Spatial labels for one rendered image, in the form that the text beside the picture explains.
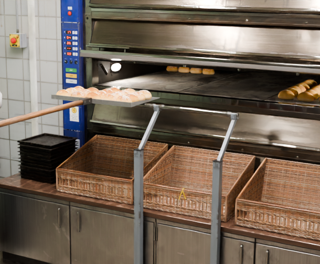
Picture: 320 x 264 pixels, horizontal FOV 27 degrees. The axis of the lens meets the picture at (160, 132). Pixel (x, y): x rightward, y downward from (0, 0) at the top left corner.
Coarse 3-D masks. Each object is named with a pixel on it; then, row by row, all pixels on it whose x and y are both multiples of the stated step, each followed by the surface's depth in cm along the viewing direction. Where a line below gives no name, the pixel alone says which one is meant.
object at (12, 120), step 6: (72, 102) 367; (78, 102) 370; (48, 108) 347; (54, 108) 351; (60, 108) 355; (66, 108) 361; (30, 114) 333; (36, 114) 337; (42, 114) 342; (6, 120) 317; (12, 120) 321; (18, 120) 325; (0, 126) 313
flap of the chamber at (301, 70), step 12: (120, 60) 433; (132, 60) 413; (144, 60) 405; (156, 60) 401; (168, 60) 397; (180, 60) 393; (192, 60) 390; (288, 72) 378; (300, 72) 362; (312, 72) 357
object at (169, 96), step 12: (156, 96) 423; (168, 96) 419; (180, 96) 415; (192, 96) 411; (204, 96) 407; (216, 96) 407; (264, 108) 390; (276, 108) 386; (288, 108) 383; (300, 108) 379; (312, 108) 376
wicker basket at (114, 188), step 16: (112, 144) 440; (128, 144) 435; (160, 144) 425; (80, 160) 432; (96, 160) 445; (112, 160) 440; (128, 160) 434; (144, 160) 429; (64, 176) 407; (80, 176) 402; (96, 176) 396; (112, 176) 439; (128, 176) 433; (64, 192) 410; (80, 192) 404; (96, 192) 398; (112, 192) 393; (128, 192) 388
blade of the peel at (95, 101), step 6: (54, 96) 394; (60, 96) 392; (66, 96) 390; (72, 96) 388; (96, 102) 381; (102, 102) 379; (108, 102) 377; (114, 102) 375; (120, 102) 374; (126, 102) 372; (132, 102) 372; (138, 102) 379; (144, 102) 385
